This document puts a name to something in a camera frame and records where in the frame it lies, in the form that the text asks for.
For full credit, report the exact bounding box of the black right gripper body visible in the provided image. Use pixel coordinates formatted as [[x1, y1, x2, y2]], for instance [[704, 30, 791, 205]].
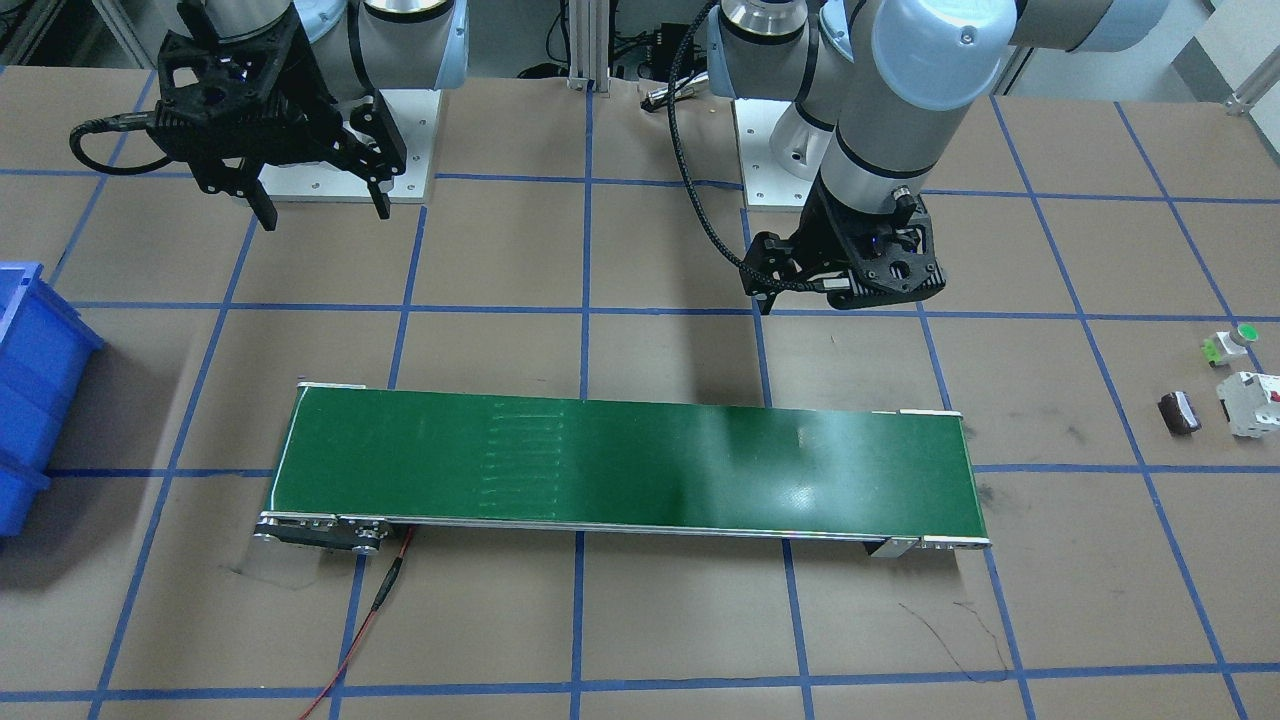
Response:
[[150, 26, 346, 196]]

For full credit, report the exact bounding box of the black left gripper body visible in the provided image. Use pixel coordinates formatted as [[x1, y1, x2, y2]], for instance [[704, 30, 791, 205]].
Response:
[[741, 187, 946, 309]]

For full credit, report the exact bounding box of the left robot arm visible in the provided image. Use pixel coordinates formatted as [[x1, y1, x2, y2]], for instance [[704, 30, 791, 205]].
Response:
[[704, 1, 1167, 314]]

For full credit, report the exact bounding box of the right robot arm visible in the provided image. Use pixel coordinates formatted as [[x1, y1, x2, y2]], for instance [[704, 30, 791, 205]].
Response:
[[147, 1, 468, 231]]

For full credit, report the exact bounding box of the blue plastic bin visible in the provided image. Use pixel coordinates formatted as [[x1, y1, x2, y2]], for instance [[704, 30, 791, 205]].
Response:
[[1, 261, 104, 537]]

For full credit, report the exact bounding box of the green conveyor belt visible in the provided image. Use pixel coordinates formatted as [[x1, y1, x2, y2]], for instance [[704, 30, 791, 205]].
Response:
[[255, 383, 989, 557]]

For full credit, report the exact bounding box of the white circuit breaker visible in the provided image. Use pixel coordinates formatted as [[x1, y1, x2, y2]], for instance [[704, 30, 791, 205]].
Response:
[[1216, 372, 1279, 438]]

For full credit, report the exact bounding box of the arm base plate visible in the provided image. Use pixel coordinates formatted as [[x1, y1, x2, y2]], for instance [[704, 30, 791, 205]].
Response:
[[733, 97, 906, 214], [255, 90, 443, 204]]

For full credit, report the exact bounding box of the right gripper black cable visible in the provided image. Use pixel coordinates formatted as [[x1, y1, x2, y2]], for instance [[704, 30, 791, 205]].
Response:
[[69, 114, 175, 177]]

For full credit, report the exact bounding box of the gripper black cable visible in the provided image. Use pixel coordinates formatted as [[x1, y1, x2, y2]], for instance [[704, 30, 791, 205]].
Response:
[[666, 0, 831, 291], [69, 114, 175, 177]]

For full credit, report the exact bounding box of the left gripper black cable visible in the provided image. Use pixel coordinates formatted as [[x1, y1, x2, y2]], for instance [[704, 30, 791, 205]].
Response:
[[666, 0, 831, 291]]

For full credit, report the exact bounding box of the green push button switch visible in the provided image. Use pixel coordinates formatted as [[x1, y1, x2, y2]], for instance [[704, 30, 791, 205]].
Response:
[[1201, 323, 1260, 366]]

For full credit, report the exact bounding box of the red conveyor power wire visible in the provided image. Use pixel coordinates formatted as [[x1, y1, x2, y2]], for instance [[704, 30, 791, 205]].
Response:
[[298, 528, 417, 720]]

